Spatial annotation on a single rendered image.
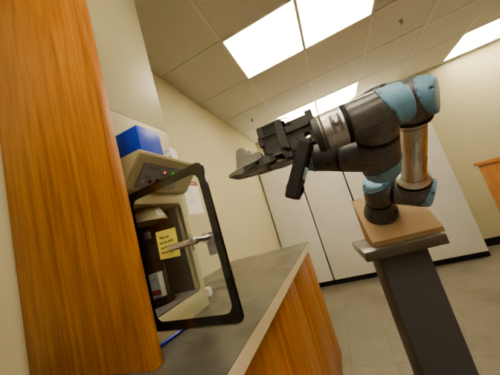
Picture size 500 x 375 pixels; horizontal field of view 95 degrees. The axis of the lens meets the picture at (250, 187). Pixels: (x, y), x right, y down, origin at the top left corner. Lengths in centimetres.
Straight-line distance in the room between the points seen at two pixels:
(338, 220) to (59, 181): 331
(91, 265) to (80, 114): 43
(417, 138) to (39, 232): 124
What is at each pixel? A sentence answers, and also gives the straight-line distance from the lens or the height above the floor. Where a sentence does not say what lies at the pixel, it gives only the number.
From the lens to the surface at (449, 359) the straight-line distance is 143.
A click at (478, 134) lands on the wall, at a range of 459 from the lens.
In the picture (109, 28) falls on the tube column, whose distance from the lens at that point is 125.
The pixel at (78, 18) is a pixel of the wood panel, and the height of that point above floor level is 193.
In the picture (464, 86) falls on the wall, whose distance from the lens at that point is 473.
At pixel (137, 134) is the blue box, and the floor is 157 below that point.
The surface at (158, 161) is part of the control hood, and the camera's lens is 83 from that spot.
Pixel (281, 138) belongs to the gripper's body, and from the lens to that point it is 46.
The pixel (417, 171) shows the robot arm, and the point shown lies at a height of 121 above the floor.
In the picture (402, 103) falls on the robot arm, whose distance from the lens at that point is 47.
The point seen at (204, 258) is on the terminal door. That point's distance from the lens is 60.
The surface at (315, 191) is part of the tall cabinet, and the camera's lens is 364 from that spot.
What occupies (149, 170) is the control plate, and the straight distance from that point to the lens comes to 82.
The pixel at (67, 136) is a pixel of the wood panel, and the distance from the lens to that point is 88.
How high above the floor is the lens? 120
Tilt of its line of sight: 9 degrees up
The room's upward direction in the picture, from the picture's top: 17 degrees counter-clockwise
